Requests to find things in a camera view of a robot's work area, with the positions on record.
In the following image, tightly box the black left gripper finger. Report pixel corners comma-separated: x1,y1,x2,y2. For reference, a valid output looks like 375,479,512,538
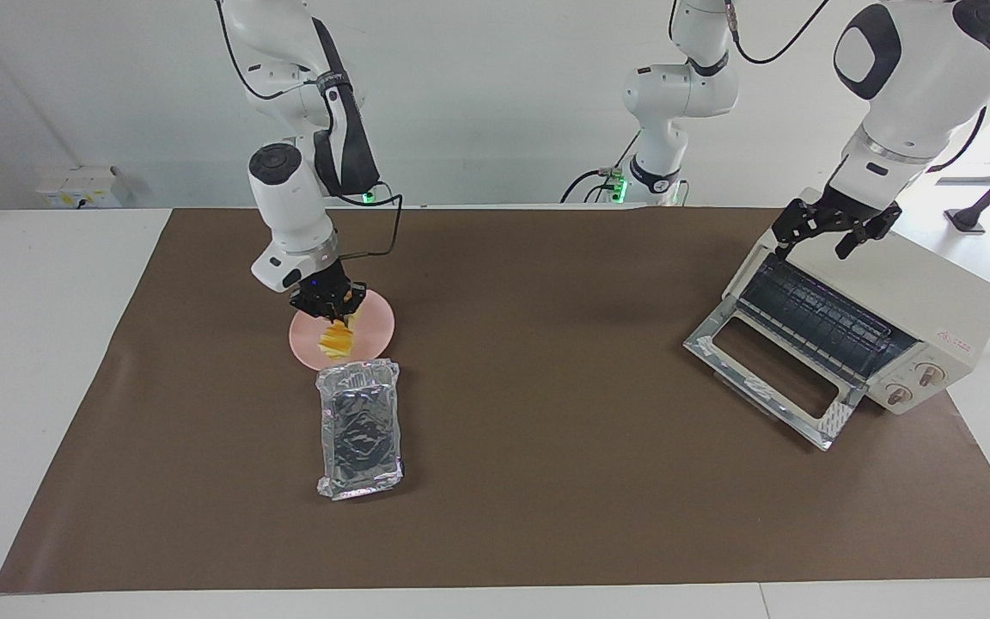
834,206,902,260
773,202,805,260

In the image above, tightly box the sliced orange bread loaf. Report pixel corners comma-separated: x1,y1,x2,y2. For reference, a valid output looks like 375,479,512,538
316,316,357,362

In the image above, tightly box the aluminium foil tray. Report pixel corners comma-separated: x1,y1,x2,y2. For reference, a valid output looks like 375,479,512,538
315,359,406,502

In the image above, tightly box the cream white toaster oven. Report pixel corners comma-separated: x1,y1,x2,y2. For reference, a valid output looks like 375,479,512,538
723,187,990,416

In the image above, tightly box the glass oven door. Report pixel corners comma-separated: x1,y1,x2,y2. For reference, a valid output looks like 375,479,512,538
682,297,867,452

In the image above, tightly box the pink round plate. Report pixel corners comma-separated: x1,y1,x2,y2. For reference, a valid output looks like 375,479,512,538
289,290,396,372

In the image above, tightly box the brown table mat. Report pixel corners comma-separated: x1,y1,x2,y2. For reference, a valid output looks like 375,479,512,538
0,206,990,594

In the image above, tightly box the white power strip box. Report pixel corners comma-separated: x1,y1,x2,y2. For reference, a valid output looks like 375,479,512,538
35,165,122,209

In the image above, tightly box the dark wire oven rack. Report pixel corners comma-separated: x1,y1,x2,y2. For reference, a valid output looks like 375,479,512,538
736,254,919,379

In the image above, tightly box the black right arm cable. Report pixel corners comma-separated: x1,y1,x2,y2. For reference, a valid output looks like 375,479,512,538
216,0,404,260

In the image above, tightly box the black left arm base cable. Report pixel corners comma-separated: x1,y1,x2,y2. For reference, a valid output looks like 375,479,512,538
559,129,642,205

